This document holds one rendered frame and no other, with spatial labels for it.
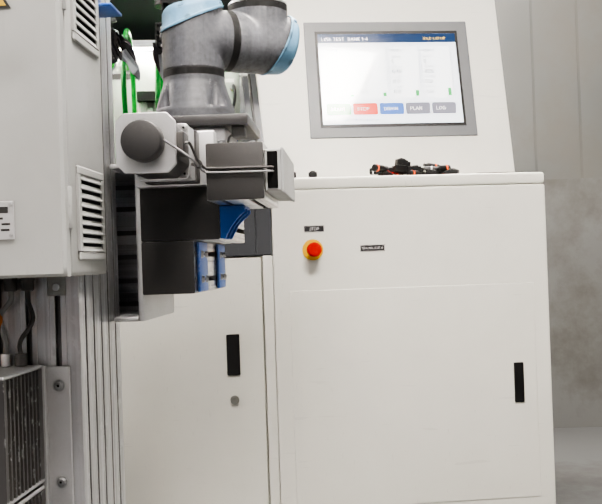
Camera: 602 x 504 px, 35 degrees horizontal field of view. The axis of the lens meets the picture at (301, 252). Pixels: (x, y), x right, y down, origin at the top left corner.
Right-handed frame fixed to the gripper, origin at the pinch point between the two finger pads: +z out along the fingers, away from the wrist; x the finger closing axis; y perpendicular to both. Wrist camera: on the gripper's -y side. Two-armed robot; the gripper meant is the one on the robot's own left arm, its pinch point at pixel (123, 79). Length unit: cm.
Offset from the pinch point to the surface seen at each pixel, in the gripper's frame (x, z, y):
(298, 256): 31, 41, 36
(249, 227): 21.5, 31.7, 30.6
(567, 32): 151, 127, -161
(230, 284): 14, 40, 40
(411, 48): 73, 31, -27
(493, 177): 83, 43, 23
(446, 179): 71, 39, 23
